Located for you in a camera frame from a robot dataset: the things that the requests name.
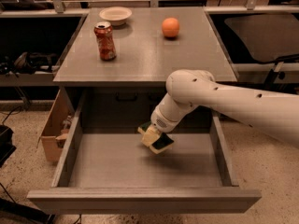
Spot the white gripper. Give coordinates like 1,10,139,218
141,106,182,147

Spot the green and yellow sponge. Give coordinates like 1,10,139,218
137,121,174,154

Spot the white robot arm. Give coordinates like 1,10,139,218
138,70,299,154

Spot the open grey top drawer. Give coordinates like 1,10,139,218
28,92,261,214

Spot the grey cabinet table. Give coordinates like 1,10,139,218
54,7,236,130

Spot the cardboard box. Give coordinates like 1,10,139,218
40,91,73,162

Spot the orange fruit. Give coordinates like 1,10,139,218
162,18,179,38

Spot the crushed red soda can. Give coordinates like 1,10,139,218
93,21,117,61

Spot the white bowl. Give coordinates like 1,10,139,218
99,7,132,26

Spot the black headset on shelf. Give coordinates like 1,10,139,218
0,52,58,75

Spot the black equipment on floor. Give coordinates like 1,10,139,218
0,125,16,167

